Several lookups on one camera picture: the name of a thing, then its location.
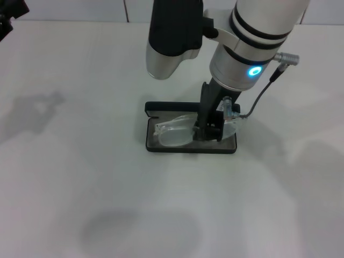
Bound black glasses case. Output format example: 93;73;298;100
144;101;241;155

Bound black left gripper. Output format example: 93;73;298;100
0;0;30;43

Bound clear white glasses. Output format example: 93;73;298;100
153;114;240;148

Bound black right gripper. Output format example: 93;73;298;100
193;77;242;142

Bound grey right gripper cable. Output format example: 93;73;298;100
221;52;300;120

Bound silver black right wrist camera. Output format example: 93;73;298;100
146;0;219;81

